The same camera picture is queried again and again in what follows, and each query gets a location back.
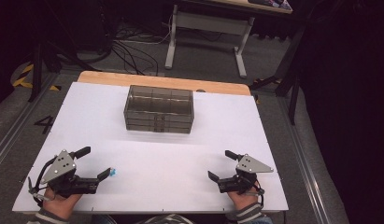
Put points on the person's left hand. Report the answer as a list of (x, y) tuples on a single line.
[(60, 205)]

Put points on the person's right hand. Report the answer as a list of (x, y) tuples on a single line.
[(244, 200)]

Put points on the black metal stand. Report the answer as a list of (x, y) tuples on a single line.
[(294, 93), (37, 71)]

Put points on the wooden table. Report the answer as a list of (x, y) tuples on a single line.
[(133, 79)]

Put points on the desk with white legs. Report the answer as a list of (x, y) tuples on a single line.
[(208, 21)]

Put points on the white board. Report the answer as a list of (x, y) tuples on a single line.
[(211, 140)]

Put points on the dark patterned item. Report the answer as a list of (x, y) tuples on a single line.
[(273, 3)]

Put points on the clear grey drawer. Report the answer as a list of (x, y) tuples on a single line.
[(139, 127)]

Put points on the small dark round knob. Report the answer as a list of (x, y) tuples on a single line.
[(200, 90)]

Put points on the metal floor rail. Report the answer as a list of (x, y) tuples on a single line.
[(21, 121), (305, 161)]

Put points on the small blue item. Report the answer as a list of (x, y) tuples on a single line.
[(113, 172)]

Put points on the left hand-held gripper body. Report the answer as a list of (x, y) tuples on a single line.
[(60, 166)]

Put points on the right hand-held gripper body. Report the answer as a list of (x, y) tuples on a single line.
[(252, 165)]

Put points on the clear grey drawer cabinet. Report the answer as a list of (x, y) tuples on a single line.
[(158, 102)]

